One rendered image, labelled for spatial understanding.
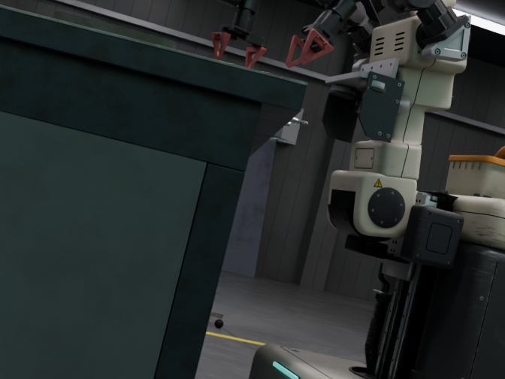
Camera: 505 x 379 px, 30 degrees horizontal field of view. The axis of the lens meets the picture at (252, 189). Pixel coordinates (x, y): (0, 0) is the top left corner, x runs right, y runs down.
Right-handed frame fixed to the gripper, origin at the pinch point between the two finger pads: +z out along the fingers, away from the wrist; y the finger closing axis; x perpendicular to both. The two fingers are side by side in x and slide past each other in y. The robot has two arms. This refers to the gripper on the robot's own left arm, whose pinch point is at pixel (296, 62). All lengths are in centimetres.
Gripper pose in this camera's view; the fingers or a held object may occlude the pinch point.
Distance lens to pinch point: 223.3
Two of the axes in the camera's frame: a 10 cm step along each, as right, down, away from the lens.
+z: -6.3, 7.6, -1.6
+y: 2.9, 0.4, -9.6
